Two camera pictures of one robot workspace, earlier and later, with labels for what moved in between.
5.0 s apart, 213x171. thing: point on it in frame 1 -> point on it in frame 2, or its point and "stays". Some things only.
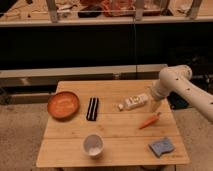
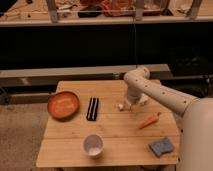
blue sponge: (161, 147) stays
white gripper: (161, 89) -> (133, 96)
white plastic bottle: (133, 102) stays
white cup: (93, 145) stays
